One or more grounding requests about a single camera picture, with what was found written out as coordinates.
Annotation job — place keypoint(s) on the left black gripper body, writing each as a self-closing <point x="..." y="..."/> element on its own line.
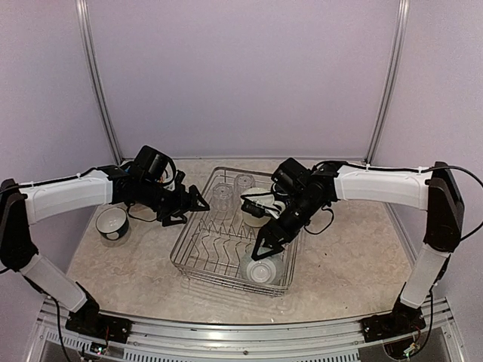
<point x="165" y="204"/>

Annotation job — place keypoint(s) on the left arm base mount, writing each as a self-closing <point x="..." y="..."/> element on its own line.
<point x="105" y="327"/>

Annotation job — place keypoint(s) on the aluminium frame post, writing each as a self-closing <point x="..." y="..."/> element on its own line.
<point x="391" y="79"/>
<point x="96" y="81"/>

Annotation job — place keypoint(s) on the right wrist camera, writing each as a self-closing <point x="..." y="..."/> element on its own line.
<point x="287" y="180"/>

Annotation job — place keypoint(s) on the clear glass tumbler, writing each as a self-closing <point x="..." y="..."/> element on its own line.
<point x="221" y="201"/>
<point x="243" y="182"/>

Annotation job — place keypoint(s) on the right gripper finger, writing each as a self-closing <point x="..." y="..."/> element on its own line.
<point x="278" y="245"/>
<point x="262" y="247"/>

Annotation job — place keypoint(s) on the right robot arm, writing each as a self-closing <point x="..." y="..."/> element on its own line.
<point x="432" y="191"/>

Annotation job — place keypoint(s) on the teal and white bowl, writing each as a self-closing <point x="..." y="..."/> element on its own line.
<point x="112" y="224"/>

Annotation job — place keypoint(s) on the left aluminium frame post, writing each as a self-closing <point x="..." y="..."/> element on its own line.
<point x="96" y="81"/>

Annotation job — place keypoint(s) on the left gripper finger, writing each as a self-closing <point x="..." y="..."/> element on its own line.
<point x="174" y="220"/>
<point x="196" y="201"/>

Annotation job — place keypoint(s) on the dark blue mug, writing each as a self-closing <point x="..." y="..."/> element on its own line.
<point x="281" y="189"/>

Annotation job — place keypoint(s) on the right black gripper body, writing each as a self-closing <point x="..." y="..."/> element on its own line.
<point x="306" y="210"/>

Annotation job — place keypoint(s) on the metal wire dish rack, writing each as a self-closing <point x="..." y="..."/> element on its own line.
<point x="211" y="245"/>

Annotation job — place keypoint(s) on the aluminium front rail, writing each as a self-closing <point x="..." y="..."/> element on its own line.
<point x="152" y="339"/>

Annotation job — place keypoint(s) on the cream ribbed mug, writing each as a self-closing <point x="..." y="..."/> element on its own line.
<point x="259" y="205"/>

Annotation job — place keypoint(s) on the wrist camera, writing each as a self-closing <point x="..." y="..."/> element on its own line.
<point x="155" y="167"/>
<point x="287" y="180"/>

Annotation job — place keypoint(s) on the pale striped bowl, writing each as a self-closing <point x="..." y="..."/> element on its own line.
<point x="264" y="271"/>

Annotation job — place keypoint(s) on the right aluminium frame post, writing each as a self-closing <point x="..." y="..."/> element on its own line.
<point x="391" y="79"/>

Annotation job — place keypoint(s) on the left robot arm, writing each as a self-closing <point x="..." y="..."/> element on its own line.
<point x="23" y="205"/>

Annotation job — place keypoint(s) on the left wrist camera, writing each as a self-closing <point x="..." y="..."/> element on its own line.
<point x="155" y="167"/>

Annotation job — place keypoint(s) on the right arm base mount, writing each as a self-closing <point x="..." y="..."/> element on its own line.
<point x="385" y="326"/>

